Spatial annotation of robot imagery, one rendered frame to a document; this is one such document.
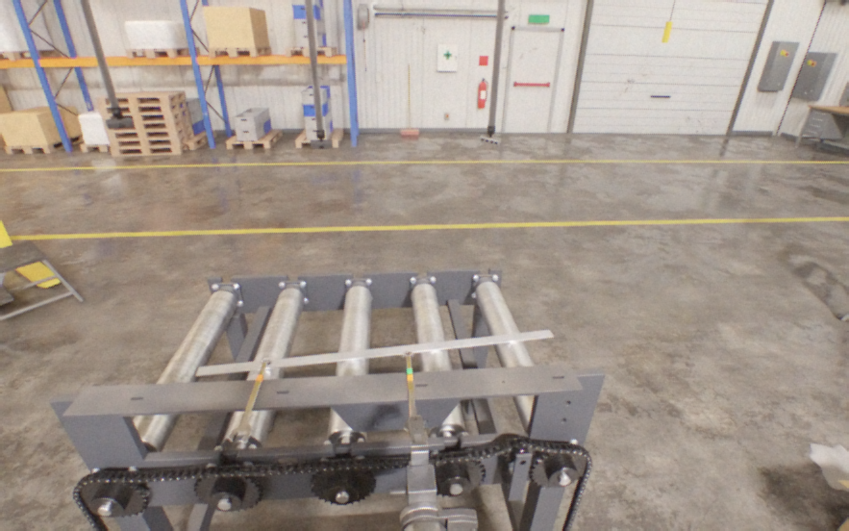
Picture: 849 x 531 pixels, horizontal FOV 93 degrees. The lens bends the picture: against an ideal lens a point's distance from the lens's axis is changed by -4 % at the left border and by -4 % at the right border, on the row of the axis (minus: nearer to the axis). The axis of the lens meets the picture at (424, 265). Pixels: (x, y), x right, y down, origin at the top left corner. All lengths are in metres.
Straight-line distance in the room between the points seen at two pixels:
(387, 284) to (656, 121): 10.29
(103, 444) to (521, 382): 1.05
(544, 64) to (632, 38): 1.97
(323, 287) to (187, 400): 1.02
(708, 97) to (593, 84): 2.91
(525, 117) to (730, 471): 8.68
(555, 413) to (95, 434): 1.15
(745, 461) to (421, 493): 2.31
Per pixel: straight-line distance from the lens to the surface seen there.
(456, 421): 1.31
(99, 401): 1.22
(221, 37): 8.80
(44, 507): 2.79
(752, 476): 2.84
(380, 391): 1.02
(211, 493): 1.31
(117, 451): 1.37
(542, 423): 1.24
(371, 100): 9.85
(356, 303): 1.78
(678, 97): 11.91
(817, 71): 13.26
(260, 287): 2.05
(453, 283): 1.99
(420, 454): 0.79
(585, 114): 10.85
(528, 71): 10.23
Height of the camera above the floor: 1.89
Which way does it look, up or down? 29 degrees down
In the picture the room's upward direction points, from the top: 1 degrees clockwise
